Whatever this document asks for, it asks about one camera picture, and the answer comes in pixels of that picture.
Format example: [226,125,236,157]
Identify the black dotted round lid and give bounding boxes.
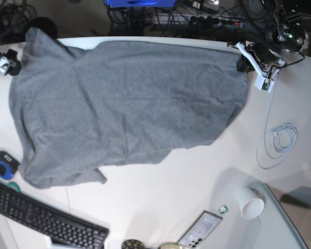
[121,239,145,249]

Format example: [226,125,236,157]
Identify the black cable bundle on floor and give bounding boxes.
[0,2,38,33]

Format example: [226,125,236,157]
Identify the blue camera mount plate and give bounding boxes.
[104,0,176,8]

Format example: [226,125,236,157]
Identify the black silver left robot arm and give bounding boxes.
[237,1,309,71]

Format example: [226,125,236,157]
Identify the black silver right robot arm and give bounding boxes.
[0,49,21,76]

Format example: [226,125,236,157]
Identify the grey t-shirt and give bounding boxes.
[9,27,248,189]

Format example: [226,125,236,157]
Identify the black computer keyboard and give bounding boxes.
[0,183,109,248]

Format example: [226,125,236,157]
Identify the smartphone with clear case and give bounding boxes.
[177,211,222,248]

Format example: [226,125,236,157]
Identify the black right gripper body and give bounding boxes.
[5,49,21,76]

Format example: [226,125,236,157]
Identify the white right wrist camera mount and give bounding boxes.
[0,52,10,75]

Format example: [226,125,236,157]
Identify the small green white packet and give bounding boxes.
[218,205,228,214]

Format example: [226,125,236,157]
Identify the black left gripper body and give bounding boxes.
[236,42,268,73]

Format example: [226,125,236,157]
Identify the glass side table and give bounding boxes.
[241,182,311,248]

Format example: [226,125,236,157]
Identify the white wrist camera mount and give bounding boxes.
[0,52,10,75]
[227,41,286,93]

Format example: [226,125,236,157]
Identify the white coiled charging cable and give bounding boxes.
[256,82,299,170]

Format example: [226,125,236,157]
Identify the green tape roll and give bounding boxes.
[6,182,21,193]

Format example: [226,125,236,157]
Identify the blue black tape measure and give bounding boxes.
[0,150,20,181]

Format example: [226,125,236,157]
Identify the black power strip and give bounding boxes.
[189,16,247,29]

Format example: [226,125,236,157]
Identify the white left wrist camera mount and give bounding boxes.
[227,41,286,93]

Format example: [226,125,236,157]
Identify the white paper cup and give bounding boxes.
[236,187,265,220]

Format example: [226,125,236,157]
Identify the olive round container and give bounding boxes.
[158,242,183,249]

